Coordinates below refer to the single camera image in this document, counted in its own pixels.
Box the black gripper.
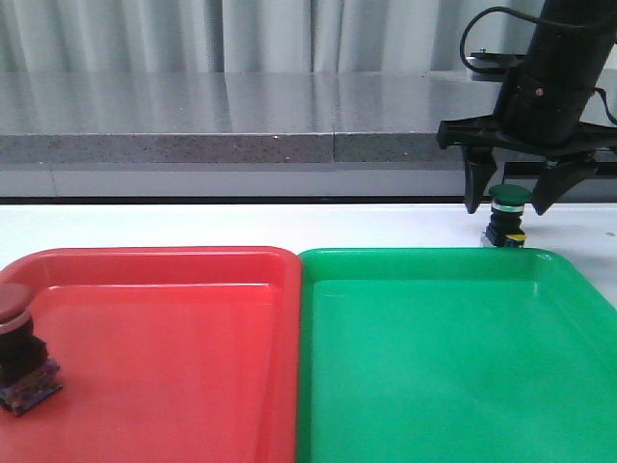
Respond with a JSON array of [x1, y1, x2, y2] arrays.
[[437, 62, 616, 215]]

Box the red mushroom push button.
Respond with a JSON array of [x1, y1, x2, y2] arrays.
[[1, 283, 63, 417]]

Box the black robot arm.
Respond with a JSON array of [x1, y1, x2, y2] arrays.
[[437, 1, 616, 214]]

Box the green mushroom push button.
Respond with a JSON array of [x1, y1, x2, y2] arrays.
[[482, 183, 531, 248]]

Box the green plastic tray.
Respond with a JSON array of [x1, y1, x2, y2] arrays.
[[296, 248, 616, 462]]

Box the grey stone countertop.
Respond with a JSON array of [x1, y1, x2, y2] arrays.
[[0, 68, 617, 200]]

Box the red plastic tray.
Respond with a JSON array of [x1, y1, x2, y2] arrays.
[[1, 247, 302, 462]]

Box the white pleated curtain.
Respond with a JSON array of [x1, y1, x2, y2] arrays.
[[1, 1, 533, 73]]

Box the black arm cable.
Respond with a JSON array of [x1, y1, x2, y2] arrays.
[[459, 5, 617, 124]]

